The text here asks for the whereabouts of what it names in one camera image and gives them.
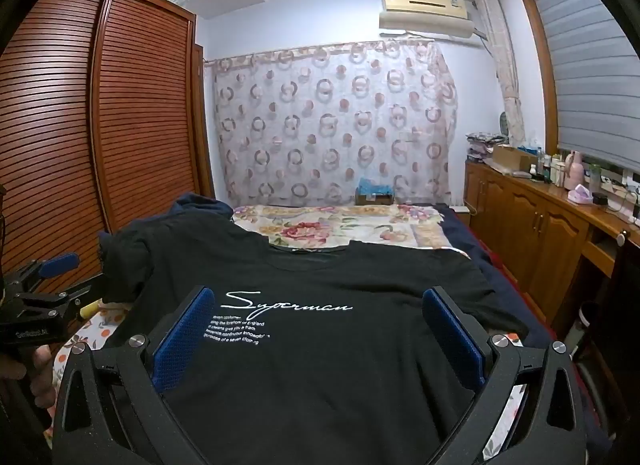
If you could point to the small cardboard box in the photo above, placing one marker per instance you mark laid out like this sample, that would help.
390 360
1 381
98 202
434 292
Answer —
375 199

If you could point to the pink tissue box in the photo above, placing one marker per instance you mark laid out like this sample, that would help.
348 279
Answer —
581 195

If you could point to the green cup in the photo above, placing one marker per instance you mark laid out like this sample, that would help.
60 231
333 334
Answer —
595 177

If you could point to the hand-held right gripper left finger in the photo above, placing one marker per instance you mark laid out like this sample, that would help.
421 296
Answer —
182 340

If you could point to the floral bed quilt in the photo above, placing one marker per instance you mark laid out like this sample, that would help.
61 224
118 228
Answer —
350 230

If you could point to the floral side curtain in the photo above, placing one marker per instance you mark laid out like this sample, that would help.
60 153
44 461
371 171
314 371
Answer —
505 70

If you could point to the blue plastic bags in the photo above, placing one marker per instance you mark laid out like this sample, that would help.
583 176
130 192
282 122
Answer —
375 185

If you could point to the yellow cloth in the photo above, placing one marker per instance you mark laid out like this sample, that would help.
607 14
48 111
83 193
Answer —
92 309

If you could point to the open cardboard box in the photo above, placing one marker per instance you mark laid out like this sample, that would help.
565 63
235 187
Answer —
512 157

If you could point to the stack of folded clothes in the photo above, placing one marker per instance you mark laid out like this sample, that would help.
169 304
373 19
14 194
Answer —
482 145

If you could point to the wall air conditioner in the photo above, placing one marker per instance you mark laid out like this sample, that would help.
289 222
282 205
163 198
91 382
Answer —
425 10

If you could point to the row of small bottles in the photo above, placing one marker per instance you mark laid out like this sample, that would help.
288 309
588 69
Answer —
547 170

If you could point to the circle patterned curtain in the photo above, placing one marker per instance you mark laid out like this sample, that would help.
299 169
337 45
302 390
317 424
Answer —
325 120

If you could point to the black t-shirt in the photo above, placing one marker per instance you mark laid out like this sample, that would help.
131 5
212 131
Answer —
320 370

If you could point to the grey window blind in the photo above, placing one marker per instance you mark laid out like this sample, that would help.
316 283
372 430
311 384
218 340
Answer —
590 70

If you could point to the navy bed sheet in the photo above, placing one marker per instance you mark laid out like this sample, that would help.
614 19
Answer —
465 232

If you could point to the wooden cabinet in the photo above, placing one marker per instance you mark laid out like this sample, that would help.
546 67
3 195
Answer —
520 210

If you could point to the pink thermos bottle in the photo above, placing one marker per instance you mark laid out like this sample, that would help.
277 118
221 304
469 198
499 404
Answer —
573 172

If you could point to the navy blue folded quilt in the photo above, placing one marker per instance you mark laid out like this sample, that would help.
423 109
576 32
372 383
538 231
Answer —
195 205

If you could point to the person's left hand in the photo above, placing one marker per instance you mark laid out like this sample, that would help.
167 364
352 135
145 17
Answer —
40 370

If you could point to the orange print bed sheet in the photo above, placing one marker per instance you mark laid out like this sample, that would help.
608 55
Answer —
107 322

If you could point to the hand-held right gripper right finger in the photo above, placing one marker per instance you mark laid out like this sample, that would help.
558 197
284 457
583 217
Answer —
452 340

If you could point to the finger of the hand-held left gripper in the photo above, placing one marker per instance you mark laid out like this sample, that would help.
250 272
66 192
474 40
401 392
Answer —
60 264
75 295

